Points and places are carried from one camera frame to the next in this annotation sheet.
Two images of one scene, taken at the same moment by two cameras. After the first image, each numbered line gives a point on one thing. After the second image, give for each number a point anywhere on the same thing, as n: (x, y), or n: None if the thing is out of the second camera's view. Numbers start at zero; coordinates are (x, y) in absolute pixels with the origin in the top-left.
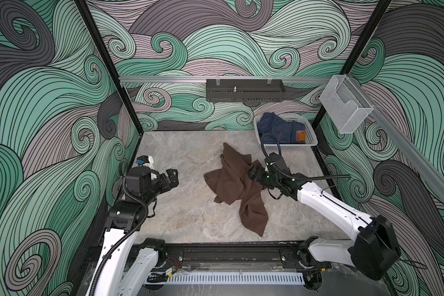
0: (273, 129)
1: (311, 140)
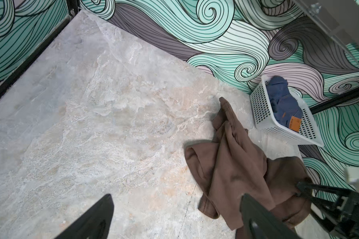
0: (285, 102)
1: (265, 120)
